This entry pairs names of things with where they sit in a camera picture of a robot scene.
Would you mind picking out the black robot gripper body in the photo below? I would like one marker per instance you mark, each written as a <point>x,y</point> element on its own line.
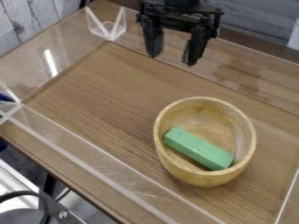
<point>179,15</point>

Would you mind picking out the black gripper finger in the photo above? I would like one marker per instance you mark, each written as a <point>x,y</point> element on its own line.
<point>153,36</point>
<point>195,46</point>

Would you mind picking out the brown wooden bowl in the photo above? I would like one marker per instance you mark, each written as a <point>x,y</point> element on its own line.
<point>219,123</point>

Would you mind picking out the green rectangular block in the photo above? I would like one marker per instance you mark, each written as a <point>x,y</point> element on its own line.
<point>205,153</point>

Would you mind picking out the clear acrylic tray walls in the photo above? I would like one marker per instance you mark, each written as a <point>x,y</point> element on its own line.
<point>85,96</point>

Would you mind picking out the black table leg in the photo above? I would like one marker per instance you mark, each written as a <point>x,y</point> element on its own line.
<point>49,185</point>

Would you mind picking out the clear acrylic corner bracket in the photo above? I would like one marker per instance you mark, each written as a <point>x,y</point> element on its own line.
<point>107,30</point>

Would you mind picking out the black metal bracket with screw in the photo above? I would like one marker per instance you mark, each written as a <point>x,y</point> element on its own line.
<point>55,213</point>

